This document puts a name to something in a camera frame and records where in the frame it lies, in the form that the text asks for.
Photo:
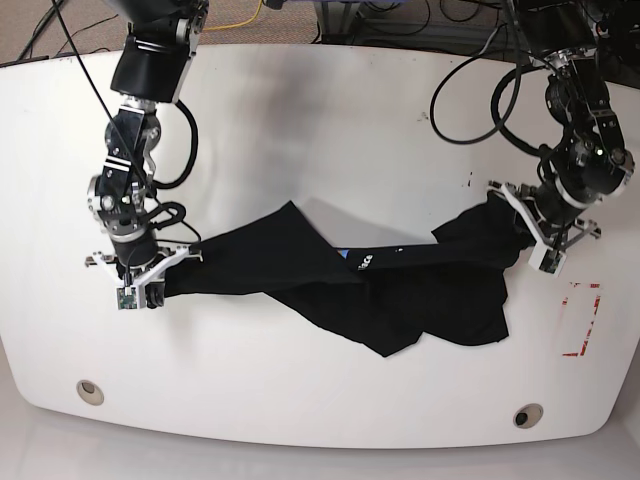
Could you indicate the black t-shirt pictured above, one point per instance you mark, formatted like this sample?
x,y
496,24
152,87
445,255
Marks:
x,y
384,298

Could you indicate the wrist camera board image-left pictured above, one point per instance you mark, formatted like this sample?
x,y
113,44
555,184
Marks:
x,y
127,298

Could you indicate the table cable grommet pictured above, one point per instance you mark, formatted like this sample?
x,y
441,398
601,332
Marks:
x,y
528,416
90,392

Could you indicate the left table cable grommet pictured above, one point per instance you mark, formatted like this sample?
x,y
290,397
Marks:
x,y
90,392

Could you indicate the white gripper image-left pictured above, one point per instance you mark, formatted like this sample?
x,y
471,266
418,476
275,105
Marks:
x,y
149,277

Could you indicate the red tape rectangle marking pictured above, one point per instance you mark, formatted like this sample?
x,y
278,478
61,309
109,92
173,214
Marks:
x,y
577,319

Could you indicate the wrist camera board image-right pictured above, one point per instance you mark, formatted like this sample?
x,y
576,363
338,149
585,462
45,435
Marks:
x,y
552,266

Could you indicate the right table cable grommet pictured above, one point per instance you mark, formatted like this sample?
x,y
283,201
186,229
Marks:
x,y
528,416

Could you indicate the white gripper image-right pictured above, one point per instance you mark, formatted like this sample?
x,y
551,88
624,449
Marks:
x,y
553,224

